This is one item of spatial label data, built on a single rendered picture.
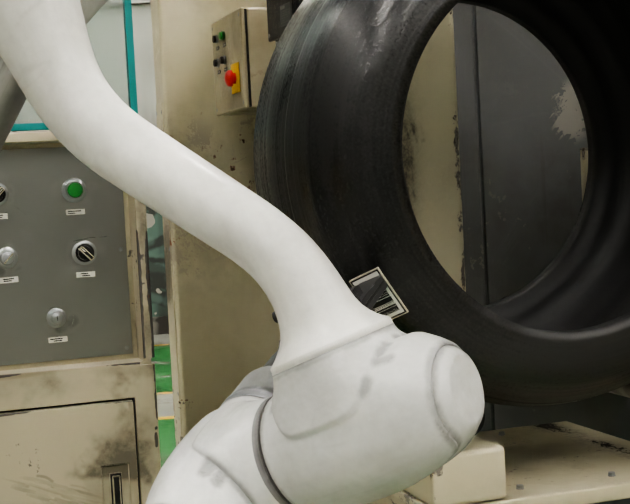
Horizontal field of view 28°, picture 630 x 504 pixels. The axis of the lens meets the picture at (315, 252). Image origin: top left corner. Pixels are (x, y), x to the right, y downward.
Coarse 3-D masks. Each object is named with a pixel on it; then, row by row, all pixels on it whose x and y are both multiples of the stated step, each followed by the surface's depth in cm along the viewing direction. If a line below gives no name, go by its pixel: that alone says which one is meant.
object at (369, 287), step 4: (376, 276) 133; (380, 276) 132; (368, 280) 133; (372, 280) 132; (376, 280) 131; (380, 280) 132; (360, 284) 134; (364, 284) 133; (368, 284) 132; (372, 284) 131; (376, 284) 131; (380, 284) 132; (364, 288) 131; (368, 288) 130; (372, 288) 130; (376, 288) 131; (364, 292) 130; (368, 292) 129; (372, 292) 130; (360, 296) 129; (364, 296) 128; (368, 296) 129; (372, 296) 130; (364, 300) 128; (368, 300) 129; (364, 304) 128
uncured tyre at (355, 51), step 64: (320, 0) 143; (384, 0) 132; (448, 0) 133; (512, 0) 167; (576, 0) 168; (320, 64) 134; (384, 64) 131; (576, 64) 171; (256, 128) 151; (320, 128) 133; (384, 128) 131; (320, 192) 133; (384, 192) 132; (384, 256) 132; (576, 256) 172; (448, 320) 135; (512, 320) 168; (576, 320) 169; (512, 384) 139; (576, 384) 142
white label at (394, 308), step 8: (368, 272) 133; (376, 272) 133; (352, 280) 134; (360, 280) 134; (384, 280) 133; (392, 288) 133; (384, 296) 134; (392, 296) 133; (376, 304) 135; (384, 304) 134; (392, 304) 134; (400, 304) 134; (376, 312) 135; (384, 312) 135; (392, 312) 134; (400, 312) 134
